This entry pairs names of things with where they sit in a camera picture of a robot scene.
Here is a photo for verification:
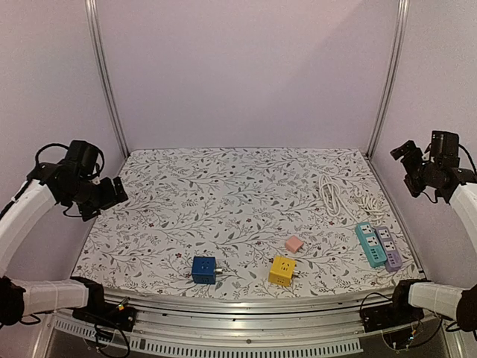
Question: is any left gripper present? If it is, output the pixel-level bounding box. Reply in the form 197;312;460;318
65;175;128;221

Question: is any blue cube socket adapter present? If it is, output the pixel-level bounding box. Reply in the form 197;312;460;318
191;256;225;285

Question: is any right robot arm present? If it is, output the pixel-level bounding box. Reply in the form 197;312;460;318
385;131;476;334

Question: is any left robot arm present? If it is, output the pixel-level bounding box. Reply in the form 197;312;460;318
1;140;128;326

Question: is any pink plug adapter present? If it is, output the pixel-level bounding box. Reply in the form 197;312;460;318
285;236;304;254

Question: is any purple power strip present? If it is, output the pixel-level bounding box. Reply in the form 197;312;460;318
375;227;402;272

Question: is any teal power strip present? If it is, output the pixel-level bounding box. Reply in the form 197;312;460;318
355;222;386;268

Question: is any floral table mat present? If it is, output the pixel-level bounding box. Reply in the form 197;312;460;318
73;148;422;300

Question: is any yellow cube socket adapter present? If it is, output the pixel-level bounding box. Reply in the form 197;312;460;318
268;256;300;287

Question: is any beige coiled cable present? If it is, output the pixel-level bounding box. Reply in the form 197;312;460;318
352;189;387;222

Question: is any white coiled cable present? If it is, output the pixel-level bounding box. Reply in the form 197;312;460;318
318;175;347;217

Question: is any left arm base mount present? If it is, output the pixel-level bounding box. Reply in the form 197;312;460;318
72;298;138;333

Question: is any right aluminium frame post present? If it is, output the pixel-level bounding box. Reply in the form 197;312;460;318
366;0;410;161

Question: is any aluminium frame post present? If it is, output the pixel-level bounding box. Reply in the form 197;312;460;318
366;0;410;161
84;0;130;159

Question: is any aluminium front rail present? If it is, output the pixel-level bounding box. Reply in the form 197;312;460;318
33;290;477;358

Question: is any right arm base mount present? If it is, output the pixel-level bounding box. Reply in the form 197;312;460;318
359;302;424;333

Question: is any left aluminium frame post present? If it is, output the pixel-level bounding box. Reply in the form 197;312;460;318
84;0;130;159

